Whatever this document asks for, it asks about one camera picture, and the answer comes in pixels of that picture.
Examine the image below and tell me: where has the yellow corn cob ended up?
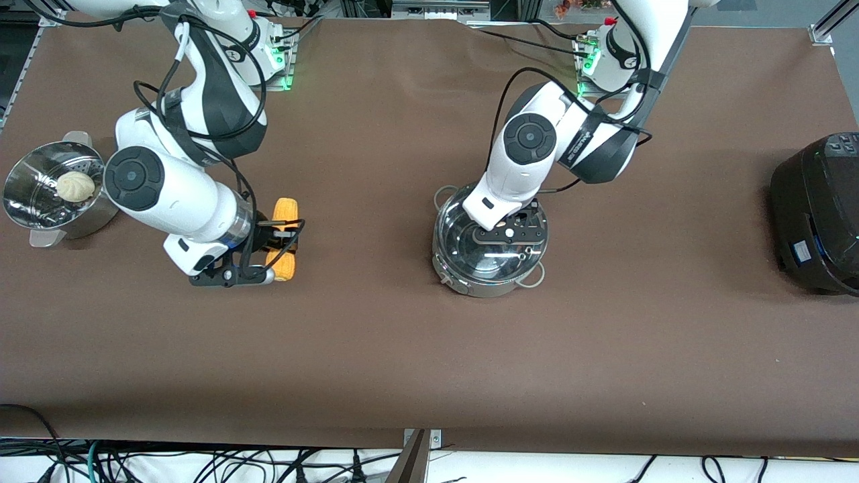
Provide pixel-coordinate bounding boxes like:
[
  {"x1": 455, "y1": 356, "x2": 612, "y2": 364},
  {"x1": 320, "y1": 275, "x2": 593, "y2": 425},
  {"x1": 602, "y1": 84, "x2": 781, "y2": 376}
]
[{"x1": 264, "y1": 197, "x2": 301, "y2": 282}]

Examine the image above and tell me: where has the glass pot lid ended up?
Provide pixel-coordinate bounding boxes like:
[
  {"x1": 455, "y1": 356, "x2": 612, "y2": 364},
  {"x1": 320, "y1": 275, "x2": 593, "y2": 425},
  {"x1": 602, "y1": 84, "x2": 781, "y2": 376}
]
[{"x1": 434, "y1": 184, "x2": 550, "y2": 283}]

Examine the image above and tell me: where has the steel cooking pot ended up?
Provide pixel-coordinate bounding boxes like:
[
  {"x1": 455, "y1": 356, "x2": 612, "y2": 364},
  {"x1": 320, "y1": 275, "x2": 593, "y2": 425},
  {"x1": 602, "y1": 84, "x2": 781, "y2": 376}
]
[{"x1": 432, "y1": 182, "x2": 546, "y2": 299}]

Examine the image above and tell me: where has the steel steamer pot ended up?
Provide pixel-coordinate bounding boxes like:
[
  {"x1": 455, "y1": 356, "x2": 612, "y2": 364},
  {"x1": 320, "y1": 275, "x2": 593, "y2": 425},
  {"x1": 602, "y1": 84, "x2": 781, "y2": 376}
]
[{"x1": 3, "y1": 131, "x2": 121, "y2": 249}]

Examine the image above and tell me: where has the brown table cover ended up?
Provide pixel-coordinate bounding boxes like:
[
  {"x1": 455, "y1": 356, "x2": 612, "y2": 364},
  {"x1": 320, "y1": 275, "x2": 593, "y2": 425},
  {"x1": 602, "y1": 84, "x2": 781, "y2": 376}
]
[{"x1": 0, "y1": 10, "x2": 859, "y2": 458}]

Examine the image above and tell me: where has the white steamed bun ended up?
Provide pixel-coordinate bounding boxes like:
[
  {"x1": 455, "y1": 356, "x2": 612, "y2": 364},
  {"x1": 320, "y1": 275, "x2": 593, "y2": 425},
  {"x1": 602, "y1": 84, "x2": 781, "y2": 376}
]
[{"x1": 56, "y1": 170, "x2": 96, "y2": 203}]

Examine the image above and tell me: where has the pink flower decoration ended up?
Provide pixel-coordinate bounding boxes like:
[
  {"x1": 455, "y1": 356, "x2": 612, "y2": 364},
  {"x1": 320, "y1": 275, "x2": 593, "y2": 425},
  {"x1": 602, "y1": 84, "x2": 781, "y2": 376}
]
[{"x1": 554, "y1": 0, "x2": 618, "y2": 19}]

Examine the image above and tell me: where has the dark metal bar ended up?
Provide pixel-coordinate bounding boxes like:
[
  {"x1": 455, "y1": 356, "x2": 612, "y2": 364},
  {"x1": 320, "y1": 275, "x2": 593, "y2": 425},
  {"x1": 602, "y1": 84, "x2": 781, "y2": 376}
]
[{"x1": 385, "y1": 429, "x2": 430, "y2": 483}]

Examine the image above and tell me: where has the black rice cooker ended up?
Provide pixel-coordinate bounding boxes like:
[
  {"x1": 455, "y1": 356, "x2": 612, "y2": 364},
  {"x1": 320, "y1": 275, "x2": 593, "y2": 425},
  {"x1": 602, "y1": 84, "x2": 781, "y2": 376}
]
[{"x1": 770, "y1": 132, "x2": 859, "y2": 297}]

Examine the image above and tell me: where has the slanted aluminium side profile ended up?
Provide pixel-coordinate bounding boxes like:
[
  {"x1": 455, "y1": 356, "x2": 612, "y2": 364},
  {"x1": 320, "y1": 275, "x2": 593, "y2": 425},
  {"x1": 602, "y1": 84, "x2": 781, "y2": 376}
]
[{"x1": 0, "y1": 10, "x2": 60, "y2": 132}]

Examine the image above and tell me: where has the aluminium corner profile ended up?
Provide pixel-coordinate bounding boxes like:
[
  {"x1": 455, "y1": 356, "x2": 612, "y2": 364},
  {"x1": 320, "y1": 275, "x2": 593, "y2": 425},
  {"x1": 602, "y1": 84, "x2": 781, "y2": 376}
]
[{"x1": 808, "y1": 0, "x2": 859, "y2": 46}]

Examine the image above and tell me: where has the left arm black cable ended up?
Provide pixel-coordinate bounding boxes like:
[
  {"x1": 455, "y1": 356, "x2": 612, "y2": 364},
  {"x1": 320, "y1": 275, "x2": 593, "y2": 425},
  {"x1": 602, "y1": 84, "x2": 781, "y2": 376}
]
[{"x1": 486, "y1": 0, "x2": 657, "y2": 197}]

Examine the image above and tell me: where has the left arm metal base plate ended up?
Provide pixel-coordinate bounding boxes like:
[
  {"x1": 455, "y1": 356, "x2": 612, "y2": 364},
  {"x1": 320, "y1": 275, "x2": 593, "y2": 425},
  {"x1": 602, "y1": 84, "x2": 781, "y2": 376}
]
[{"x1": 573, "y1": 34, "x2": 649, "y2": 101}]

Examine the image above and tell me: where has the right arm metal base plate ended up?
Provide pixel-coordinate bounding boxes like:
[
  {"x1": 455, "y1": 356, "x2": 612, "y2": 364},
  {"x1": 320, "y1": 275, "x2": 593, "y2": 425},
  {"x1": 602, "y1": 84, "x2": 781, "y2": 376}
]
[{"x1": 267, "y1": 32, "x2": 297, "y2": 92}]

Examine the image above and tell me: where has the long black base cable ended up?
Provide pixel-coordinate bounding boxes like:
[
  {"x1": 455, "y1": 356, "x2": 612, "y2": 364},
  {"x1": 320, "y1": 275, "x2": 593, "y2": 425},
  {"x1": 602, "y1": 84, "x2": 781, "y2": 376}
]
[{"x1": 470, "y1": 25, "x2": 591, "y2": 62}]

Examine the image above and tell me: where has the short black base cable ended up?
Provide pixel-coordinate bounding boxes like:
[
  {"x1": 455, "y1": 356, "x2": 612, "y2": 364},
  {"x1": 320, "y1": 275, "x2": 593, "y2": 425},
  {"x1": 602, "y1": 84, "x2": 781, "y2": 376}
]
[{"x1": 532, "y1": 18, "x2": 590, "y2": 45}]

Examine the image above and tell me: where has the black cable at right base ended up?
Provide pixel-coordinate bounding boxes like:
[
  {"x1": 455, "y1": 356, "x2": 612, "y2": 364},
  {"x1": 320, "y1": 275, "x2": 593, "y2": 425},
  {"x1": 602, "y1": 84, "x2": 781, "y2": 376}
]
[{"x1": 270, "y1": 15, "x2": 324, "y2": 45}]

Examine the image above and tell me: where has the aluminium frame structure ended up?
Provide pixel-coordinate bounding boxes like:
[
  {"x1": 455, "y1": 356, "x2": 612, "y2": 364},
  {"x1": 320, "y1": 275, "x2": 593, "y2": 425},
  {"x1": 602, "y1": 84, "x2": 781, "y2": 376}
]
[{"x1": 339, "y1": 0, "x2": 539, "y2": 25}]

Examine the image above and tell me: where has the silver table edge bracket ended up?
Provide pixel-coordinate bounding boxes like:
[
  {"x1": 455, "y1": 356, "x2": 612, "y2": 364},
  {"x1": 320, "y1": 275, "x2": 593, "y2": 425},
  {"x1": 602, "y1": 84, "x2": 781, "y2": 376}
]
[{"x1": 403, "y1": 428, "x2": 443, "y2": 449}]

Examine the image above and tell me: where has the black looped floor cable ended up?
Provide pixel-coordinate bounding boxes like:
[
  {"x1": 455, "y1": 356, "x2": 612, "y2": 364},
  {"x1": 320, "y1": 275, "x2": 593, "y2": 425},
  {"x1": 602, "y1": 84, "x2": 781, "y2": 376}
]
[{"x1": 0, "y1": 402, "x2": 64, "y2": 483}]

